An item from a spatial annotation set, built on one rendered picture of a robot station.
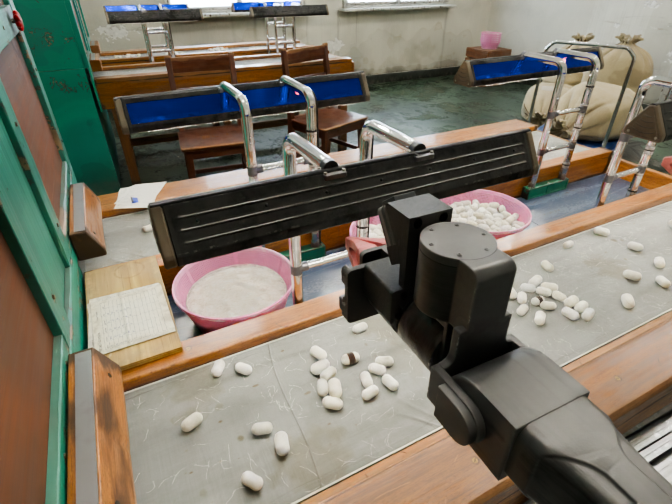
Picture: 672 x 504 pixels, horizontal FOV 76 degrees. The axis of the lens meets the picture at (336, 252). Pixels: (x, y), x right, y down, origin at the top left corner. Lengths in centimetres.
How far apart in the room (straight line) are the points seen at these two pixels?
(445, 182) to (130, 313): 64
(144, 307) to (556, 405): 77
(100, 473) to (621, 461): 51
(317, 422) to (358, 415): 7
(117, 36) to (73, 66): 238
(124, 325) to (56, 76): 246
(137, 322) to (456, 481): 61
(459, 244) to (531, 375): 10
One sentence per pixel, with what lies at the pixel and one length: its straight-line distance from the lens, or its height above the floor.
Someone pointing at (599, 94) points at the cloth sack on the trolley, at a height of 55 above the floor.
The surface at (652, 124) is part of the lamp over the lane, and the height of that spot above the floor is 107.
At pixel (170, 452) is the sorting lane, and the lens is 74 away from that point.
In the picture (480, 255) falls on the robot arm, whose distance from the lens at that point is 32.
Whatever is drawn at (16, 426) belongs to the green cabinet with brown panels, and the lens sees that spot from 57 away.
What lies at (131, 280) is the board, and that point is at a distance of 103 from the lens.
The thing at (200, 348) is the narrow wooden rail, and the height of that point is 76.
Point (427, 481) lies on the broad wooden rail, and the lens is 66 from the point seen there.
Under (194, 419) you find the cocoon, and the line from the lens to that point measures 74.
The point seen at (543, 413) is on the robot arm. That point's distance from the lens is 32.
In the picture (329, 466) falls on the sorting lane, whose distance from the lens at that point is 69.
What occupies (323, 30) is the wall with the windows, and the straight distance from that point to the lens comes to 607.
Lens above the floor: 134
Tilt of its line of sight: 33 degrees down
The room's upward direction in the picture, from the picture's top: straight up
